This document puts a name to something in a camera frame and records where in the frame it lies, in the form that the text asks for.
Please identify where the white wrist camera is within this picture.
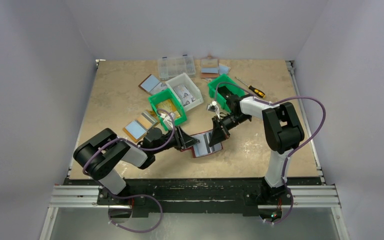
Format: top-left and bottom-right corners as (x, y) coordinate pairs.
(207, 100), (220, 118)
(160, 112), (174, 131)

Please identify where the yellow black screwdriver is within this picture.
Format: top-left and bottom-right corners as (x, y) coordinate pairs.
(235, 76), (266, 99)

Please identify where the green bin with gold cards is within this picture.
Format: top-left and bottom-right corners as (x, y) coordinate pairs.
(148, 88), (187, 131)

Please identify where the clear compartment organizer box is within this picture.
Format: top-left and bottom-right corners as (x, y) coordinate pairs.
(157, 54), (196, 81)

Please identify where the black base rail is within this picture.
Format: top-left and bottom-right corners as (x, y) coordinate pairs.
(62, 177), (322, 218)

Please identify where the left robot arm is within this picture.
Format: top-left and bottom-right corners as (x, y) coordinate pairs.
(73, 126), (200, 205)

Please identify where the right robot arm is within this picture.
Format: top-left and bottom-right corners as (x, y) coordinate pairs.
(208, 94), (305, 204)

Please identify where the silver VIP card stack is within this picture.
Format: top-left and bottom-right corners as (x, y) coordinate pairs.
(173, 84), (196, 107)

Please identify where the aluminium frame rail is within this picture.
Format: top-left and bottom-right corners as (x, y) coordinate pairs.
(48, 185), (130, 209)

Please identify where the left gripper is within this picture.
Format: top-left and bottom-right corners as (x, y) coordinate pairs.
(152, 125), (199, 154)

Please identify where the tan open card holder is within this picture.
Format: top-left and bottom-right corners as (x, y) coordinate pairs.
(122, 110), (159, 143)

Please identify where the brown open card holder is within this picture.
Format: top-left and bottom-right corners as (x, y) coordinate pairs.
(138, 74), (168, 96)

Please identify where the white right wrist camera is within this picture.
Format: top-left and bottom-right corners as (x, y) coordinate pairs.
(207, 100), (220, 118)

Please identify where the red card holder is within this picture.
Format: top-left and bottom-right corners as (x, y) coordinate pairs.
(185, 130), (223, 158)

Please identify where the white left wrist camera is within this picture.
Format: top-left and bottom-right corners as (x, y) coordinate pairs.
(160, 112), (174, 131)

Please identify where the green bin with black cards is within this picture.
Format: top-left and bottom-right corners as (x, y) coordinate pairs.
(207, 74), (246, 113)

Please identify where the white plastic bin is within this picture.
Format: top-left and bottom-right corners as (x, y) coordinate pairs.
(165, 73), (204, 112)

